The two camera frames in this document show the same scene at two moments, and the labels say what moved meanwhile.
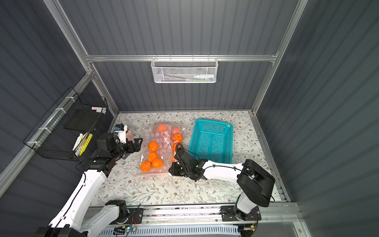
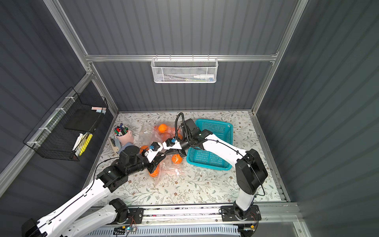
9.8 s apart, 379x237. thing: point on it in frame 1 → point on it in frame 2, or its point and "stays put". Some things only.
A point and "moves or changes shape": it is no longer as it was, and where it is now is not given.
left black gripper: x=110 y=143 → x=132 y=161
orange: x=162 y=128 stays put
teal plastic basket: x=212 y=140 stays put
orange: x=173 y=159 stays put
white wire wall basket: x=184 y=69 stays put
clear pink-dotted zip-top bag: x=158 y=142 moves or changes shape
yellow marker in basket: x=86 y=144 stays put
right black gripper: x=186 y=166 → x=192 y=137
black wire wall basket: x=65 y=131 stays put
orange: x=153 y=146 → x=144 y=147
